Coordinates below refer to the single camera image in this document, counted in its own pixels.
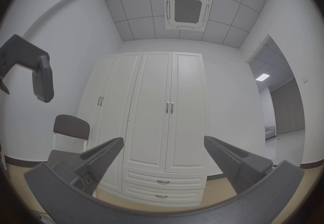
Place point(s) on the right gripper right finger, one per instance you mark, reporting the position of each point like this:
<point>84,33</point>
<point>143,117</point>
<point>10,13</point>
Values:
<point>232,164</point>

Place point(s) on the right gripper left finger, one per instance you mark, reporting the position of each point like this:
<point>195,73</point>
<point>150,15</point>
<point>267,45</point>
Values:
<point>98,159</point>

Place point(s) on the white chair dark grey seat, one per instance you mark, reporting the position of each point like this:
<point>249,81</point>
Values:
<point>72,127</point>

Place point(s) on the white wardrobe with drawers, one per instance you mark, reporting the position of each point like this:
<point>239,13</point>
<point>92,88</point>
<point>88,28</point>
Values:
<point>151,116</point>

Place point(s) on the grey curtain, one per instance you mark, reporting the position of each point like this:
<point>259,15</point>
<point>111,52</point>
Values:
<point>287,109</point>

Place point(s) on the ceiling light panel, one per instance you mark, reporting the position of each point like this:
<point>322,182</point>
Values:
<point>262,77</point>

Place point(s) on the white ceiling air conditioner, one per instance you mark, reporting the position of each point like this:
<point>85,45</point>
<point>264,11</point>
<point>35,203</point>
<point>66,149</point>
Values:
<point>188,8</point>

